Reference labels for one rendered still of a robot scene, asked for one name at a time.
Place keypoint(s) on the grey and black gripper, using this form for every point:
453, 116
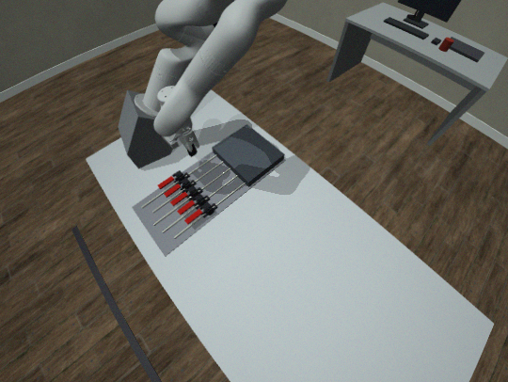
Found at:
188, 138

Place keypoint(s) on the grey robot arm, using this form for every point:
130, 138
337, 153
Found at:
172, 100

